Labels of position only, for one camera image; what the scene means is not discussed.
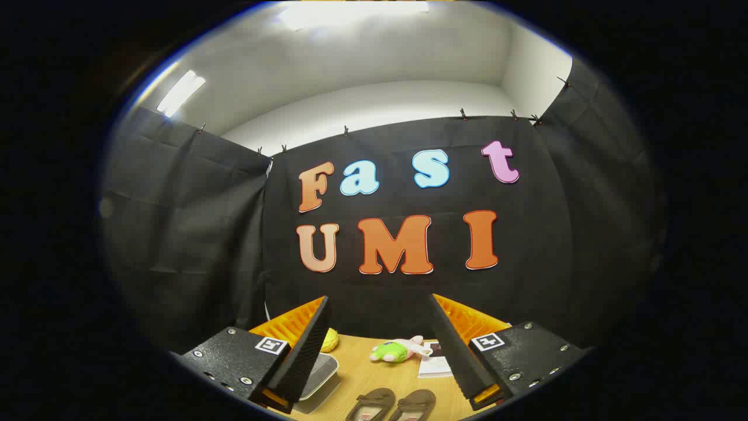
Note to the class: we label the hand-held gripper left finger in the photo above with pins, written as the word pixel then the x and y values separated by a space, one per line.
pixel 304 356

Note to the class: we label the yellow plush toy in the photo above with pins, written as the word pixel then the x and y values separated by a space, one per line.
pixel 330 340

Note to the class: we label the ceiling light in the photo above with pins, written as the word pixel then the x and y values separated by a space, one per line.
pixel 181 92

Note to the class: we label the black backdrop cloth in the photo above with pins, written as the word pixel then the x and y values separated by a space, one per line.
pixel 204 234

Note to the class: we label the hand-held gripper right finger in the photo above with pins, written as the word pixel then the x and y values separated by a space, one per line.
pixel 453 351

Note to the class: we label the grey fabric storage box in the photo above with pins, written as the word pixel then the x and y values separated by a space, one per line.
pixel 321 374

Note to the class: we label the white book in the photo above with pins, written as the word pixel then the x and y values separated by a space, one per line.
pixel 435 365

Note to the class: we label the brown fuzzy shoe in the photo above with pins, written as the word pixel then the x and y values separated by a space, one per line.
pixel 371 403
pixel 416 403

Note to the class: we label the green and pink plush toy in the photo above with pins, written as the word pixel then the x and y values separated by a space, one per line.
pixel 390 351

